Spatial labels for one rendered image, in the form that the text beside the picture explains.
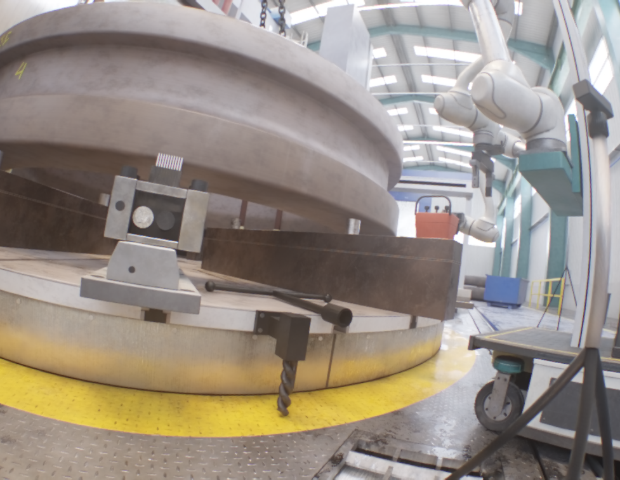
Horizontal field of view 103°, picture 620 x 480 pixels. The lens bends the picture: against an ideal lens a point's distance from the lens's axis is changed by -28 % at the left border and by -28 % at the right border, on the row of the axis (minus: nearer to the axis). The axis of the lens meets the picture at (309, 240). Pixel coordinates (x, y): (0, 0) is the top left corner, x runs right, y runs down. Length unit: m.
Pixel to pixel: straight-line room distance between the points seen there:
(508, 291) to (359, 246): 9.44
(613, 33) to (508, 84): 11.98
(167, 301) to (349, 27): 7.21
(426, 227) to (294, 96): 1.09
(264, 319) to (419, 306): 0.82
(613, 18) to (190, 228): 13.37
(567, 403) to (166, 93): 2.10
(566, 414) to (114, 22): 2.50
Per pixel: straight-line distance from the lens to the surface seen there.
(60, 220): 2.36
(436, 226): 1.69
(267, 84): 2.07
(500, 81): 1.11
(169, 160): 1.47
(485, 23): 1.40
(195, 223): 1.23
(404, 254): 1.73
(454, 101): 1.39
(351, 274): 1.88
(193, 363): 1.15
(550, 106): 1.26
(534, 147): 1.22
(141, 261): 0.90
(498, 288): 11.16
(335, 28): 7.81
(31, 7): 4.36
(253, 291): 1.49
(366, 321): 1.43
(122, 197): 1.25
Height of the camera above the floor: 0.47
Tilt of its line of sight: 4 degrees up
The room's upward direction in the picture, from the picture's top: 8 degrees clockwise
